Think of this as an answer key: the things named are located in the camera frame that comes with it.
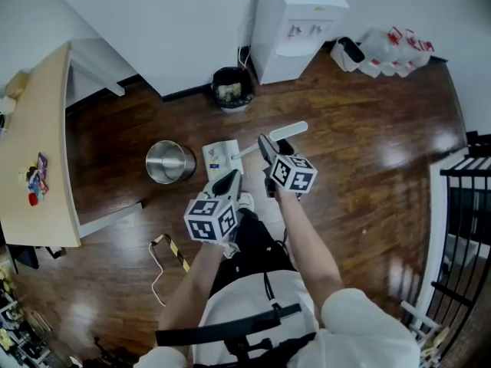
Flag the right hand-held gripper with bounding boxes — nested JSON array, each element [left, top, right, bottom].
[[257, 133, 318, 199]]

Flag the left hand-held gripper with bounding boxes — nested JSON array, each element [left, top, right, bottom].
[[183, 169, 252, 244]]

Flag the white long-handled dustpan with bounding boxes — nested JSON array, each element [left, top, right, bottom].
[[202, 120, 309, 182]]

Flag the silver metal bin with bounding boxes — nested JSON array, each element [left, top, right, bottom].
[[145, 140, 197, 186]]

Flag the person's right forearm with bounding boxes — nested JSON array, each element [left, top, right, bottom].
[[275, 189, 344, 314]]

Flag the person's left forearm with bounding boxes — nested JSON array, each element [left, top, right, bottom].
[[157, 241, 226, 331]]

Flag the person's black trousers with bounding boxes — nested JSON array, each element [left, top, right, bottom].
[[209, 209, 296, 294]]

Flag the black-lined waste bin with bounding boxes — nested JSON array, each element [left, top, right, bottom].
[[211, 66, 256, 113]]

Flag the yellow black striped tape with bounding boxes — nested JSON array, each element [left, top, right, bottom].
[[151, 234, 192, 274]]

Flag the person's white shirt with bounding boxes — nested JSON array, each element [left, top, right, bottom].
[[133, 269, 421, 368]]

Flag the small white bin black lid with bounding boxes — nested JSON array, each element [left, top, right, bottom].
[[329, 36, 366, 72]]

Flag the white water dispenser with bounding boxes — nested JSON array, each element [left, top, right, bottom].
[[249, 0, 350, 86]]

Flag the black chest-mounted rig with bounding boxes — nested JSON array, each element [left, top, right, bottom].
[[155, 303, 318, 368]]

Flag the cluster of clear water jugs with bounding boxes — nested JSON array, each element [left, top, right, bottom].
[[358, 27, 437, 79]]

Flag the pile of colourful snack packets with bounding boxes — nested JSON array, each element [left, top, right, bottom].
[[17, 151, 50, 197]]

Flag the light wooden table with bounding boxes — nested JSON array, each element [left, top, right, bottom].
[[0, 38, 145, 248]]

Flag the black stair railing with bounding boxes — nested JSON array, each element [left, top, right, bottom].
[[425, 130, 491, 368]]

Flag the black equipment bag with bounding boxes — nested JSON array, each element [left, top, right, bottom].
[[68, 335, 127, 368]]

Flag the black office chair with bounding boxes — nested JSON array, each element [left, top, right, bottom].
[[0, 243, 62, 275]]

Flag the white metal rack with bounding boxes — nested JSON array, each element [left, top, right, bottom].
[[400, 300, 442, 340]]

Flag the tan cardboard box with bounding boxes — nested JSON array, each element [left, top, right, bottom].
[[4, 71, 31, 99]]

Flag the cluttered storage shelf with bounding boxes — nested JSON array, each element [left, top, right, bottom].
[[0, 266, 53, 368]]

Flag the white dispenser power cord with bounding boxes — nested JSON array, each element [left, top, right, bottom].
[[237, 46, 252, 71]]

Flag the black body cables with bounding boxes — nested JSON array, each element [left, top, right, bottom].
[[262, 228, 292, 310]]

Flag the white power cable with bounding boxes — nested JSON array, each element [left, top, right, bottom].
[[148, 241, 168, 307]]

